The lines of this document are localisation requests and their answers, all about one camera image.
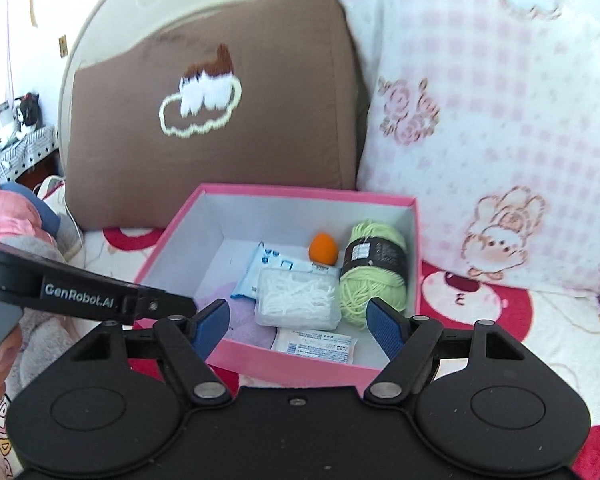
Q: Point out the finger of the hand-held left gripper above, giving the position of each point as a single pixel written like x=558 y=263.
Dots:
x=165 y=305

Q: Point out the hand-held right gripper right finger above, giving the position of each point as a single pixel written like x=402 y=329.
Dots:
x=385 y=327

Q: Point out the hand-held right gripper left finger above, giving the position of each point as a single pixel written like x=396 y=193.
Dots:
x=212 y=325

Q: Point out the green yarn ball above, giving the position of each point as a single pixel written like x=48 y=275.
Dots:
x=370 y=295

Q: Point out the white tissue packet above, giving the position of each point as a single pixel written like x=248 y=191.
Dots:
x=315 y=345

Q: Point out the blue wet wipes packet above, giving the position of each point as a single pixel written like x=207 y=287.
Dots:
x=260 y=270

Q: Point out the clear box of floss picks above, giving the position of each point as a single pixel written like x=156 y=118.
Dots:
x=295 y=300

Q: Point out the pink cardboard box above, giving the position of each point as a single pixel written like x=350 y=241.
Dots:
x=300 y=367

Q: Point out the orange makeup sponge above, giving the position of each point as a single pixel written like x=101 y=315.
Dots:
x=322 y=249

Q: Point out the grey plush toy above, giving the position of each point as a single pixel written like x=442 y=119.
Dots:
x=45 y=340

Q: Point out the pink and blue cushion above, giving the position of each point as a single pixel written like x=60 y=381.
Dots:
x=10 y=215

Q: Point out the striped nightstand cloth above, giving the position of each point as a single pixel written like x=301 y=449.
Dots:
x=30 y=150

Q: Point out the black-haired doll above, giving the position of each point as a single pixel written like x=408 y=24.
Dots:
x=27 y=112

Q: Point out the brown embroidered pillow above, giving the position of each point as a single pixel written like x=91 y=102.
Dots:
x=280 y=135

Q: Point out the pink checked pillow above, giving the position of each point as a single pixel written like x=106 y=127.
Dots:
x=480 y=110

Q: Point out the small brown wall fixture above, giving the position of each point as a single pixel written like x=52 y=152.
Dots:
x=63 y=46

